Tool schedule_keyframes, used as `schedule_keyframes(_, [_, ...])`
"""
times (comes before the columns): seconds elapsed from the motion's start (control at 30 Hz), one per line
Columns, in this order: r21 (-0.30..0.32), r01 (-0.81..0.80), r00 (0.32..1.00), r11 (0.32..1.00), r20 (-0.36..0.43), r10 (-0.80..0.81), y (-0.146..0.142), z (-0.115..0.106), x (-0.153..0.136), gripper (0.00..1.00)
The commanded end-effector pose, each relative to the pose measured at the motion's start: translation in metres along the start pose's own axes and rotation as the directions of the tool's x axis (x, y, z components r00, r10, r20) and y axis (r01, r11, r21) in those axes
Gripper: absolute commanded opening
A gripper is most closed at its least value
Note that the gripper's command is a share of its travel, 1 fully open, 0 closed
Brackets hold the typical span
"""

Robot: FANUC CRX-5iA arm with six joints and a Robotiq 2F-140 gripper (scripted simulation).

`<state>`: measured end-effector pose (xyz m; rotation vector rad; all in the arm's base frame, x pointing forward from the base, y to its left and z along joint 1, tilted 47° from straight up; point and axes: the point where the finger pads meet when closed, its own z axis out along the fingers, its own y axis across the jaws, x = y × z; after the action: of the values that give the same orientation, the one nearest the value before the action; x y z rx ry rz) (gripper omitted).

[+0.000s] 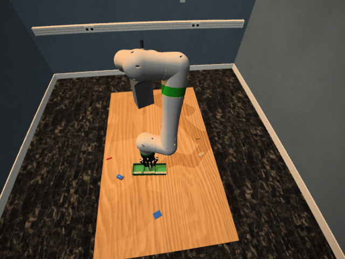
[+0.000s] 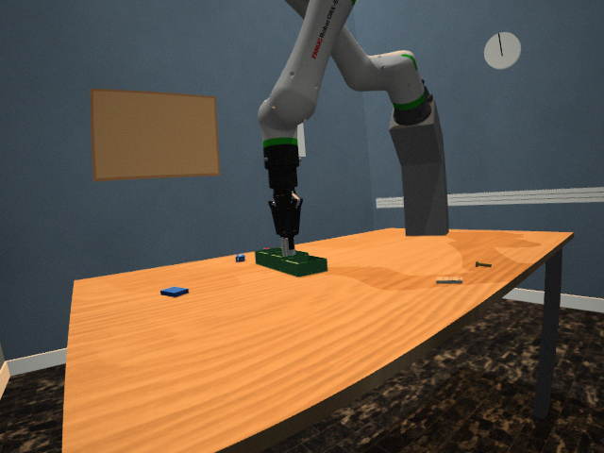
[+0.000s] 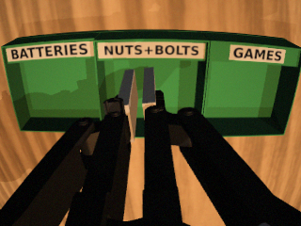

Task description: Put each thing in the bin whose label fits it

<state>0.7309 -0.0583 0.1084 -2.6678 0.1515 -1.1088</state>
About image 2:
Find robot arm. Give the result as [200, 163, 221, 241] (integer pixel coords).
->
[258, 0, 433, 170]

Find flat blue square block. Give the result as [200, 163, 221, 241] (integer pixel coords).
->
[160, 286, 189, 297]

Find green bins with labels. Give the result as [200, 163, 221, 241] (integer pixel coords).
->
[255, 247, 328, 277]

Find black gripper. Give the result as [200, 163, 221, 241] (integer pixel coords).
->
[268, 167, 303, 257]

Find beige domino tile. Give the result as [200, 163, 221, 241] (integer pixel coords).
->
[436, 277, 462, 284]

